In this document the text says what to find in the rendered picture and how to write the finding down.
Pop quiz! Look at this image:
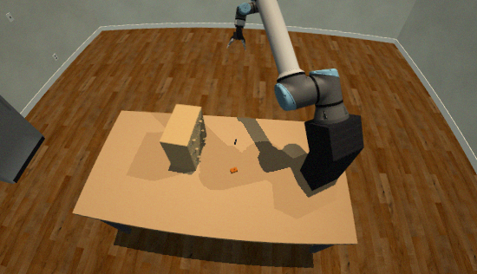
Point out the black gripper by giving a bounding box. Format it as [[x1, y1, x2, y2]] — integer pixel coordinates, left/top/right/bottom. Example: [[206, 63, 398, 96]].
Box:
[[227, 25, 245, 49]]

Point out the tan chest of drawers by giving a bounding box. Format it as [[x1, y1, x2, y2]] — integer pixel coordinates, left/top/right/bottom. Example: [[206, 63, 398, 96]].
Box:
[[160, 104, 202, 170]]

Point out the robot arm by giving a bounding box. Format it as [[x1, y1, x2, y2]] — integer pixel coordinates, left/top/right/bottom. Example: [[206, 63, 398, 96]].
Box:
[[234, 0, 349, 125]]

